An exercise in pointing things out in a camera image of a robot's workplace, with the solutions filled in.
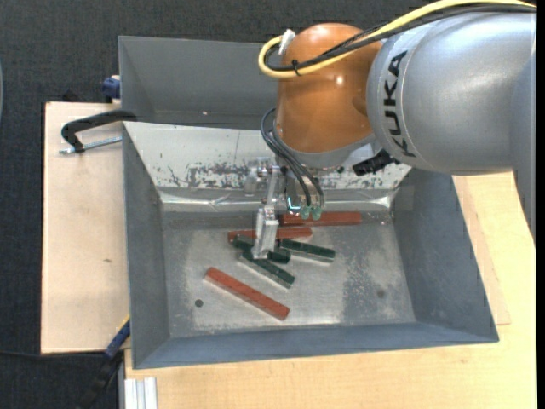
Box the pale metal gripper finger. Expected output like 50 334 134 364
251 209 270 260
264 209 281 258

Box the dark green flat block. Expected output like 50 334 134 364
277 237 337 265
237 251 296 291
232 235 292 265

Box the red-brown flat block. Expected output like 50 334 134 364
278 210 364 228
227 227 313 245
204 267 291 321

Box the grey metal bin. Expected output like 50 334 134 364
118 35 500 370

